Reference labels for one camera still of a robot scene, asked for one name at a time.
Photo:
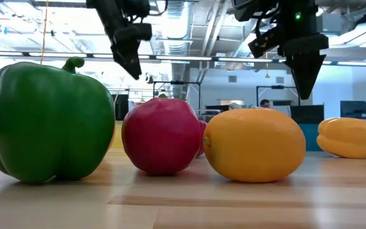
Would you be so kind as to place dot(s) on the yellow bell pepper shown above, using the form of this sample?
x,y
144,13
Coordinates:
x,y
348,137

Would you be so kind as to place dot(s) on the orange lemon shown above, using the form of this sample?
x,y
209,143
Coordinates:
x,y
254,146

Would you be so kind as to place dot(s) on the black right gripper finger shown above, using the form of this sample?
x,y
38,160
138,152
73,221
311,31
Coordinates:
x,y
305,76

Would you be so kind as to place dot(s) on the blue plastic bin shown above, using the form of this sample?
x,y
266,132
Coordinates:
x,y
310,138

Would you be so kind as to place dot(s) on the long ceiling light bar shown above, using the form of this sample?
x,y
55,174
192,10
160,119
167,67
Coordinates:
x,y
183,58

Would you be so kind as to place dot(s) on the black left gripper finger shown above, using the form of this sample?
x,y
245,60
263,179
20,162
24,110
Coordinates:
x,y
130,65

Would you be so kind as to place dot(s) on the black monitor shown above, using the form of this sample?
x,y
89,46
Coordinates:
x,y
354,109

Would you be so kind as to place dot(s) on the person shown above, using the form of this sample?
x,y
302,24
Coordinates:
x,y
265,103

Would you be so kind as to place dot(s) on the black metal rig frame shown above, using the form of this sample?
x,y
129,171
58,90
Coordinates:
x,y
278,86

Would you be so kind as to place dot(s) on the red strawberry toy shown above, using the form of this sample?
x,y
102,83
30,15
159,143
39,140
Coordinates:
x,y
202,136

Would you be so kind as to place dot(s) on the silver air duct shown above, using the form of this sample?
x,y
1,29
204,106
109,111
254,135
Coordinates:
x,y
176,31

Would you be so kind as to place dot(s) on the black panel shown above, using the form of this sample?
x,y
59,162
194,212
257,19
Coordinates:
x,y
307,114

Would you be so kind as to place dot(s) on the red tomato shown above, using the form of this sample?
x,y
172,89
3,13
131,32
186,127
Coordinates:
x,y
160,136

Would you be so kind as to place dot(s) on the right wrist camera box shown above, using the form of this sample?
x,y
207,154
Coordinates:
x,y
262,43

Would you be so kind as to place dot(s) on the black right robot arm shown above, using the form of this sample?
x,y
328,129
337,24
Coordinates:
x,y
249,8

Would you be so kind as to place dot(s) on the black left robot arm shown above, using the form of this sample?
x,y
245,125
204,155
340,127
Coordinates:
x,y
137,6

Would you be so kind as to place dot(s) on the green bell pepper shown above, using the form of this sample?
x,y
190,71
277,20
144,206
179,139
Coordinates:
x,y
49,124

